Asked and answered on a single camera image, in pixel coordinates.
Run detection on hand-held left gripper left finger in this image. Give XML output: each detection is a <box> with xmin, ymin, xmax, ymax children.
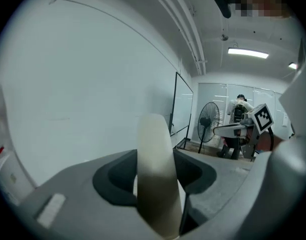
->
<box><xmin>20</xmin><ymin>149</ymin><xmax>163</xmax><ymax>240</ymax></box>

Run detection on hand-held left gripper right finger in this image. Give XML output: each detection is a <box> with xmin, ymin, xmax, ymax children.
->
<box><xmin>173</xmin><ymin>149</ymin><xmax>252</xmax><ymax>236</ymax></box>

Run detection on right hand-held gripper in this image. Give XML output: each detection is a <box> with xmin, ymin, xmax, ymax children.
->
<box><xmin>213</xmin><ymin>103</ymin><xmax>275</xmax><ymax>163</ymax></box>

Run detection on person's right forearm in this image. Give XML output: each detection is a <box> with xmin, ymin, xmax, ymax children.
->
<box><xmin>256</xmin><ymin>131</ymin><xmax>285</xmax><ymax>154</ymax></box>

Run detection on black standing fan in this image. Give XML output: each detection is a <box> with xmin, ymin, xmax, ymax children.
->
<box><xmin>197</xmin><ymin>101</ymin><xmax>221</xmax><ymax>155</ymax></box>

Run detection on frosted glass partition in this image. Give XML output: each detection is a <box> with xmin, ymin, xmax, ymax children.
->
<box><xmin>198</xmin><ymin>82</ymin><xmax>291</xmax><ymax>140</ymax></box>

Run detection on black framed whiteboard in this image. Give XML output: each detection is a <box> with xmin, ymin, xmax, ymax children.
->
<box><xmin>168</xmin><ymin>71</ymin><xmax>194</xmax><ymax>150</ymax></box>

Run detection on white ceiling pipe bundle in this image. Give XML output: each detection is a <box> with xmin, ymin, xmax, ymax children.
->
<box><xmin>142</xmin><ymin>0</ymin><xmax>208</xmax><ymax>76</ymax></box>

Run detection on person's head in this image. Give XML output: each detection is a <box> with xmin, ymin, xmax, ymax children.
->
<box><xmin>234</xmin><ymin>0</ymin><xmax>291</xmax><ymax>20</ymax></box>

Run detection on black head camera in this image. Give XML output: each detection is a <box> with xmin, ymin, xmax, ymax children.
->
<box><xmin>212</xmin><ymin>0</ymin><xmax>235</xmax><ymax>20</ymax></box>

